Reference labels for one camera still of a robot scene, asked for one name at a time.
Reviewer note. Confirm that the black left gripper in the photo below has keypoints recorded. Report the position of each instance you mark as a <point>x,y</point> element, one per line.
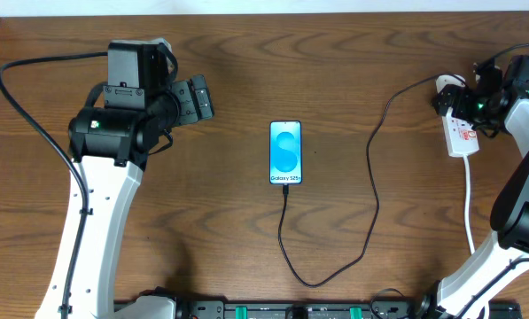
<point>187,102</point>

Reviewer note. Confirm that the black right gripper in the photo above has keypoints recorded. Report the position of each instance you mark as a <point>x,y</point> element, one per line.
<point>448,102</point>

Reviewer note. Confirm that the blue Galaxy smartphone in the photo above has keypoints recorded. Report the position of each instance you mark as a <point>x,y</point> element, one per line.
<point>285,152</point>

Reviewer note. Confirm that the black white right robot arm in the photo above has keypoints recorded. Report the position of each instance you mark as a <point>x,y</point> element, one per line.
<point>504,255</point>

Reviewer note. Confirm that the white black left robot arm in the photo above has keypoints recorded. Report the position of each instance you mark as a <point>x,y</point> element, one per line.
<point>111,139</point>

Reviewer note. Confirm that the white power strip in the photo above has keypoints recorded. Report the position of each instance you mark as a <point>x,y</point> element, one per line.
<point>461,139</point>

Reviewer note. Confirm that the white USB wall charger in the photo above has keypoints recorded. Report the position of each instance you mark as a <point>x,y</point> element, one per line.
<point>449,79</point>

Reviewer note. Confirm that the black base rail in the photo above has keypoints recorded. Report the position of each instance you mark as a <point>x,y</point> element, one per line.
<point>215,309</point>

